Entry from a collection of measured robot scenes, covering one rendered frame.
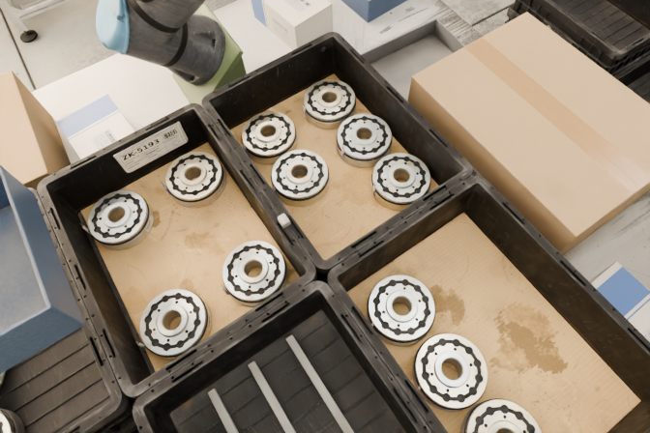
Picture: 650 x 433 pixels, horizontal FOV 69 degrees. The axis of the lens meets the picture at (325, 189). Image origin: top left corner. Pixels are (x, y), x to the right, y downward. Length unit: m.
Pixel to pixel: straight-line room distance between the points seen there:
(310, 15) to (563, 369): 0.90
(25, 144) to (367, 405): 0.78
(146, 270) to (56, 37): 2.00
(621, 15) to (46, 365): 1.80
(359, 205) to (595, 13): 1.22
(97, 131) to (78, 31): 1.63
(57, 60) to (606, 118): 2.28
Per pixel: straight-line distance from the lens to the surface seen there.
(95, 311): 0.76
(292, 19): 1.21
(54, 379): 0.88
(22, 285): 0.65
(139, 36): 0.99
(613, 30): 1.81
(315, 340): 0.77
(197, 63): 1.07
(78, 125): 1.14
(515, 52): 1.01
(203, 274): 0.83
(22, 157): 1.05
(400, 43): 1.24
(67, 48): 2.64
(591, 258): 1.05
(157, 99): 1.24
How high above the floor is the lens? 1.58
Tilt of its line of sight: 61 degrees down
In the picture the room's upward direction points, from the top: 5 degrees counter-clockwise
